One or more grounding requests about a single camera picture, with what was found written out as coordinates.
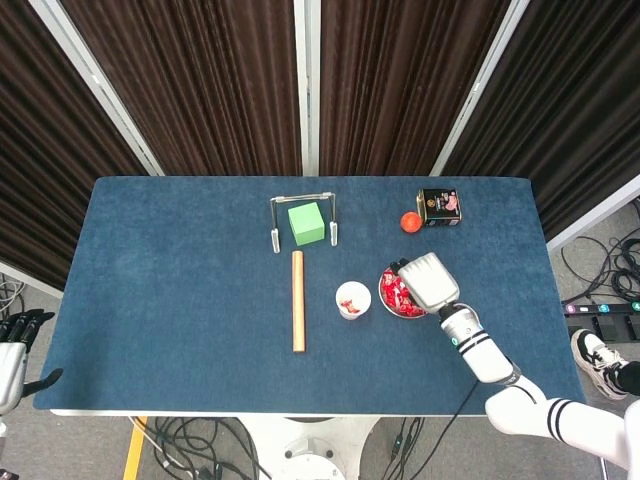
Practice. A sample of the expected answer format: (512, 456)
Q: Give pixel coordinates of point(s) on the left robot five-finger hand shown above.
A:
(12, 370)

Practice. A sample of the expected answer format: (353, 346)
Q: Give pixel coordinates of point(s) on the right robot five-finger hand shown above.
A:
(430, 282)

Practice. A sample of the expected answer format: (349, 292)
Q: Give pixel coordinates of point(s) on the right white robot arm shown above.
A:
(480, 350)

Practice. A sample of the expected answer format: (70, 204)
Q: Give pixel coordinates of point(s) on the bowl of red candies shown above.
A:
(387, 306)

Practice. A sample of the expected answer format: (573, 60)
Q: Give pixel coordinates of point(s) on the white paper cup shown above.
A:
(354, 290)

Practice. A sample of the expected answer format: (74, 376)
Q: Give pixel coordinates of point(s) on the small red orange ball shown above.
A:
(409, 222)

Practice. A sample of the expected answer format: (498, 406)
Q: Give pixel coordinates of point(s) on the black luncheon meat tin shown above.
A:
(440, 207)

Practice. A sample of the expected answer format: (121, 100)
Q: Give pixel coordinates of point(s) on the wooden rod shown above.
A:
(299, 300)

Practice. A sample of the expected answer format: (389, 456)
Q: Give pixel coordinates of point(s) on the green cube block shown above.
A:
(306, 225)

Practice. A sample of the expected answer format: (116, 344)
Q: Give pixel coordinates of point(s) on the blue table cloth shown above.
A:
(175, 310)

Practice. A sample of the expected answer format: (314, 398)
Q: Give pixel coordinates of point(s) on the white black sneaker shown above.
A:
(595, 355)

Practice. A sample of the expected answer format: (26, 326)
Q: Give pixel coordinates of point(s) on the black foot pedal box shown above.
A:
(607, 325)

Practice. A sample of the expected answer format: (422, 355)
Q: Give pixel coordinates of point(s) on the dark brown pleated curtain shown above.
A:
(400, 90)
(200, 90)
(575, 125)
(40, 175)

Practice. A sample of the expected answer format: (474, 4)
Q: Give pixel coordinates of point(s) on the black trouser leg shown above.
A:
(631, 377)

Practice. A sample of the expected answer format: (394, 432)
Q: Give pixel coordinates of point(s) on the white partition frame rail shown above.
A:
(30, 281)
(590, 215)

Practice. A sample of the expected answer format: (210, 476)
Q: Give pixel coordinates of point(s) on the white partition frame post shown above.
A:
(306, 100)
(477, 85)
(95, 85)

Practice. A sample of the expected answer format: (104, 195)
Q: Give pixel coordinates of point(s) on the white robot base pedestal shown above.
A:
(310, 450)

